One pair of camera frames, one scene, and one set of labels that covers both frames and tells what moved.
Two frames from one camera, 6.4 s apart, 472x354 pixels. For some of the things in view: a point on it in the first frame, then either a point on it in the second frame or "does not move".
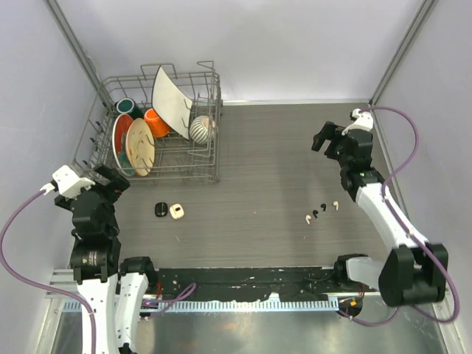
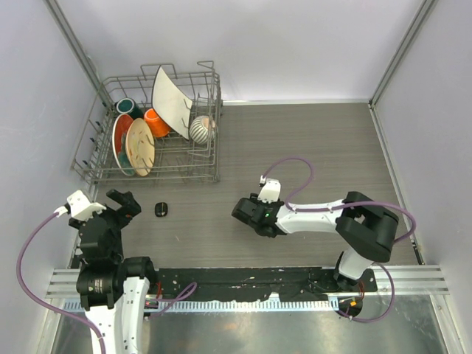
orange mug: (159, 127) does not move
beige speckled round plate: (140, 146) does not move
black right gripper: (330, 131) to (254, 198)
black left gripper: (116, 184) to (125, 212)
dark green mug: (127, 105) does not move
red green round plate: (119, 143) does not move
